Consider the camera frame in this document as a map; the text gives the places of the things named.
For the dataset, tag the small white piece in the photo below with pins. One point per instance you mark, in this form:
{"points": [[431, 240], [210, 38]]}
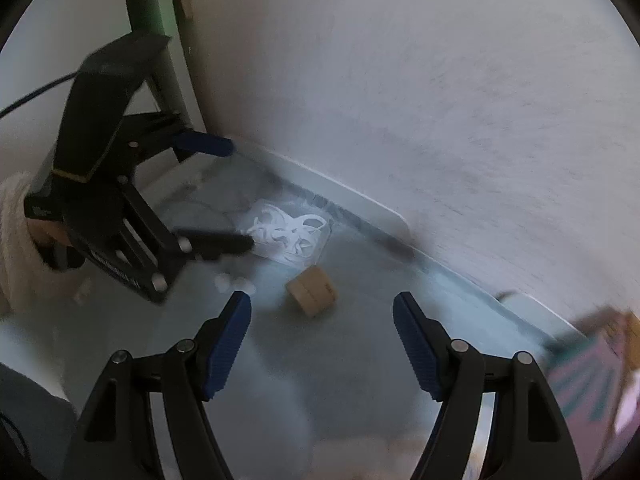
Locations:
{"points": [[245, 286], [224, 282]]}

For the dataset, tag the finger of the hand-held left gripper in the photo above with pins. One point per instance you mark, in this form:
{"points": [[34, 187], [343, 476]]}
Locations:
{"points": [[220, 243], [202, 143]]}

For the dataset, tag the bag of white rubber bands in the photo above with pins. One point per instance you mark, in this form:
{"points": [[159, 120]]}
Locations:
{"points": [[290, 232]]}

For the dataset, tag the pink sunburst cardboard box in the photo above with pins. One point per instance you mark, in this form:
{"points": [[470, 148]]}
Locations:
{"points": [[595, 375]]}

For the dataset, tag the dark curved pole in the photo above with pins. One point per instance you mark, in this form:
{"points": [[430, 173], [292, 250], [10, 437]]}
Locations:
{"points": [[150, 35]]}

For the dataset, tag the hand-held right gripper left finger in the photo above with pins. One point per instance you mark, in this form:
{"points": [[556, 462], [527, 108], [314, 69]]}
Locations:
{"points": [[229, 347]]}

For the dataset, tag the person's left hand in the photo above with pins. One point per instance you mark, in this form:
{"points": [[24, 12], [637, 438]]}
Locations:
{"points": [[45, 234]]}

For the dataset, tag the person's grey clothing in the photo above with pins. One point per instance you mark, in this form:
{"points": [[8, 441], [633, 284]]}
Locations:
{"points": [[30, 420]]}

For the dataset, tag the person's left forearm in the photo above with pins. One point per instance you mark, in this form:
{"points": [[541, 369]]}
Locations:
{"points": [[15, 260]]}

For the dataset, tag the brown wooden panel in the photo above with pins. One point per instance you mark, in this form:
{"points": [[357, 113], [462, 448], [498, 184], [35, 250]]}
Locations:
{"points": [[182, 5]]}

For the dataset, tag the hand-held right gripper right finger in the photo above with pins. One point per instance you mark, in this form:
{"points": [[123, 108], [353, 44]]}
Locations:
{"points": [[417, 350]]}

